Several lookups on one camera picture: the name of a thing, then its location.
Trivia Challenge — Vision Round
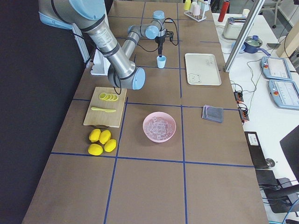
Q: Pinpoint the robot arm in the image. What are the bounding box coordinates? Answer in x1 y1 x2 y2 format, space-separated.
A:
38 0 145 90
122 10 174 58

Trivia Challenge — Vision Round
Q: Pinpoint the white wire cup rack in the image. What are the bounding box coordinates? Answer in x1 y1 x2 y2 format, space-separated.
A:
184 0 210 22

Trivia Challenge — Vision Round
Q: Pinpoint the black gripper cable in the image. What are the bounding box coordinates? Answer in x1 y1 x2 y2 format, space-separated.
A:
70 30 123 95

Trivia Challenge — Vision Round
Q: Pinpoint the yellow lemon upper left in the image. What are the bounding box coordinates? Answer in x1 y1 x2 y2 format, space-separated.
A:
87 144 103 156

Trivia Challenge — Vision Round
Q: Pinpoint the yellow lemon middle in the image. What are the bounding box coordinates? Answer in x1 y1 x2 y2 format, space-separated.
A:
99 130 111 145

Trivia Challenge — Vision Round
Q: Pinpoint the grey folded cloth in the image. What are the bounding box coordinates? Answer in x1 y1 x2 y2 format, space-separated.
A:
202 105 224 123

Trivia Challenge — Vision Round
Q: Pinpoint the yellow lemon lower left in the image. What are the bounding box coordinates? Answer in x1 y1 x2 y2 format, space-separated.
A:
104 139 117 153

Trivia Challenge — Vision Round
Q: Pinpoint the lemon slice bottom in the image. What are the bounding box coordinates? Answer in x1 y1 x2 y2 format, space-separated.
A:
112 94 119 101

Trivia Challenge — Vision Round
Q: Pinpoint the red bottle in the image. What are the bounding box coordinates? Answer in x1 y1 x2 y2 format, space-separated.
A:
218 0 230 22

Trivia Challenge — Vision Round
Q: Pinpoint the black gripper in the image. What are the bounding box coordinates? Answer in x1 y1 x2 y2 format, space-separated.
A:
155 29 174 57

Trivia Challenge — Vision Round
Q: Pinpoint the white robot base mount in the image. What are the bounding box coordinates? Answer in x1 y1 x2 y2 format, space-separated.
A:
91 50 111 76

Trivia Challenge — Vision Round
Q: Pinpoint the orange black power strip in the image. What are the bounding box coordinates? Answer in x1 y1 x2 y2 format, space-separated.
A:
234 91 244 103

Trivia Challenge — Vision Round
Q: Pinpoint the light blue plastic cup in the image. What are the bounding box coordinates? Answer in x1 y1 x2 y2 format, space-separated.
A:
157 55 167 69

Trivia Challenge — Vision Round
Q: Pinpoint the blue saucepan with handle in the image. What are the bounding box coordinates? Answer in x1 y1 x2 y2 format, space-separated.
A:
244 35 270 56

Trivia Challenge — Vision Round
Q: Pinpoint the cream toaster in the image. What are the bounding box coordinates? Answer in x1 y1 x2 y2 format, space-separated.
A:
222 17 247 40

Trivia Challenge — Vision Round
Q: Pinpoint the yellow lemon upper right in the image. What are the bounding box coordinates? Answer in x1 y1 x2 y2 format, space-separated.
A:
89 128 101 143

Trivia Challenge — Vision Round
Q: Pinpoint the cream bear serving tray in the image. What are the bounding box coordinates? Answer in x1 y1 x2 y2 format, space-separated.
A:
185 53 221 86

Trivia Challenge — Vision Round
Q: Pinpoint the wooden cutting board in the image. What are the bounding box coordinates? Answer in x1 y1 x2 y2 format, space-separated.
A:
83 87 127 128

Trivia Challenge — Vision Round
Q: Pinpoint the pink upturned cup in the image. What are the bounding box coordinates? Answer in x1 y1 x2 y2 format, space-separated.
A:
190 4 200 16

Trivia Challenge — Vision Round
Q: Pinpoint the pink bowl of ice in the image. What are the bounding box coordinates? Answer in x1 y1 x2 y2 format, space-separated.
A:
142 112 176 143

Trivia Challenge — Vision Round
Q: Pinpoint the aluminium frame post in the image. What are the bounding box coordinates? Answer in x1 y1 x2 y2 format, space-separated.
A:
224 0 265 72

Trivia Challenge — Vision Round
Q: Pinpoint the yellow upturned cup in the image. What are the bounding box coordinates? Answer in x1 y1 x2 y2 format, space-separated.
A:
184 0 192 11

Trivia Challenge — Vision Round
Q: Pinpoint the lemon slice top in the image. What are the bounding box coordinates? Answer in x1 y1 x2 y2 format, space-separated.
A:
99 92 107 100

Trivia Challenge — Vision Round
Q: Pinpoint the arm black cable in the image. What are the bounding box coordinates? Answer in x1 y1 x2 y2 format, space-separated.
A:
137 18 180 53

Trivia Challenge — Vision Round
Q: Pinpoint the yellow lemon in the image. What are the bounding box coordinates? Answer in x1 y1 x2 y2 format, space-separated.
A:
87 144 103 156
99 130 111 145
104 139 117 153
89 128 101 143

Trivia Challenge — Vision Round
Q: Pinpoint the yellow plastic knife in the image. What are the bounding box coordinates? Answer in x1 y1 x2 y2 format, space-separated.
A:
91 107 116 112

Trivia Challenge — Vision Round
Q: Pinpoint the black monitor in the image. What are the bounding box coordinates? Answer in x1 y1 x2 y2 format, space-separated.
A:
280 126 299 180

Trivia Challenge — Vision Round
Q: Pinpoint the blue bowl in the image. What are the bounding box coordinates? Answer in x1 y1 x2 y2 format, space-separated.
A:
231 41 246 54

